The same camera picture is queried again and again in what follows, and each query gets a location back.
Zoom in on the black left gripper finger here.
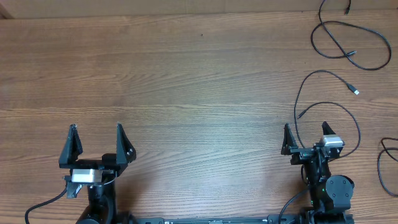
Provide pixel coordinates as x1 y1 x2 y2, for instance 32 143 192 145
58 124 83 165
116 123 136 164

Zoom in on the black loose cable at edge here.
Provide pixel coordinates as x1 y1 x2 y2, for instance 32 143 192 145
376 136 398 197

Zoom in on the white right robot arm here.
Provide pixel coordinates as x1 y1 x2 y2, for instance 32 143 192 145
277 122 354 223

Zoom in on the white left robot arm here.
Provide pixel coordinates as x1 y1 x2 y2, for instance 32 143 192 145
58 123 136 224

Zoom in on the long black USB cable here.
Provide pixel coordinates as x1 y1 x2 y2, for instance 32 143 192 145
310 0 392 72

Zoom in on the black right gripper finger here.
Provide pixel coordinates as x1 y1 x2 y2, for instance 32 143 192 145
280 123 299 156
322 121 336 136

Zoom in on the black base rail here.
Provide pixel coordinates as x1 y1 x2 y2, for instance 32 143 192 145
77 213 355 224

